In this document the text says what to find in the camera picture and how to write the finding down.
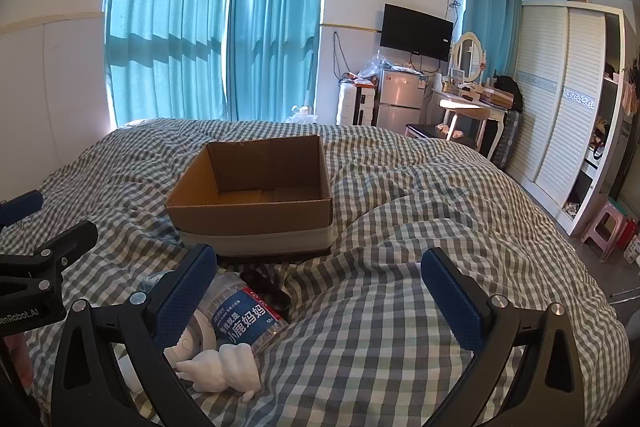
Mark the black wall television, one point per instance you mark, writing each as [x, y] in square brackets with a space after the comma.
[415, 32]

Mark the white figurine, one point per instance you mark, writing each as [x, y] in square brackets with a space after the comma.
[220, 367]

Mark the clear plastic bag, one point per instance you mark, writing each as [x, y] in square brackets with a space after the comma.
[372, 66]

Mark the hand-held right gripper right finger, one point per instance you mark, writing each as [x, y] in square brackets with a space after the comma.
[455, 307]

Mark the brown flat box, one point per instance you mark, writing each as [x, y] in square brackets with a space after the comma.
[497, 98]

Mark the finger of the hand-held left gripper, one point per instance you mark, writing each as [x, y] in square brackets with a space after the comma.
[70, 241]
[20, 208]

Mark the white plastic bag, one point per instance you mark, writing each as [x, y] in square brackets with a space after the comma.
[302, 116]

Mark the pink hanging garment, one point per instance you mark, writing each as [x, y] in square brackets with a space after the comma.
[630, 94]

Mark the white dressing table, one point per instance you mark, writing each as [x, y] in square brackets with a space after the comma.
[462, 104]

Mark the teal curtain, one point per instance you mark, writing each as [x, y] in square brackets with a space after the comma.
[165, 22]
[275, 17]
[492, 17]

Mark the person's left hand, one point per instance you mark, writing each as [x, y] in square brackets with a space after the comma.
[15, 357]

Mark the white suitcase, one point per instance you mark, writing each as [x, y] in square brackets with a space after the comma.
[352, 107]

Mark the white louvred wardrobe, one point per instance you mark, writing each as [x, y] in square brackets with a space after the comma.
[555, 107]

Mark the black bag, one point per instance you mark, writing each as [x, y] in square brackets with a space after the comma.
[509, 92]

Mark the clear jar with blue label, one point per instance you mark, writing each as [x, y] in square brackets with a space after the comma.
[245, 313]

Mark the white oval mirror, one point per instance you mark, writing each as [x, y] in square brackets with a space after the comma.
[469, 57]

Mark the silver fridge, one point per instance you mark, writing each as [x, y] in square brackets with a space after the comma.
[400, 99]

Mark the pink plastic stool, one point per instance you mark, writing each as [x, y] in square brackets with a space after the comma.
[602, 227]

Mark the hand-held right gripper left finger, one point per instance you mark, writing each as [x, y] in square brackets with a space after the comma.
[187, 294]

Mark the grey checked blanket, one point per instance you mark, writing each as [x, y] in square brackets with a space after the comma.
[400, 217]

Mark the brown cardboard box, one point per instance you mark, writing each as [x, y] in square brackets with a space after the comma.
[250, 217]

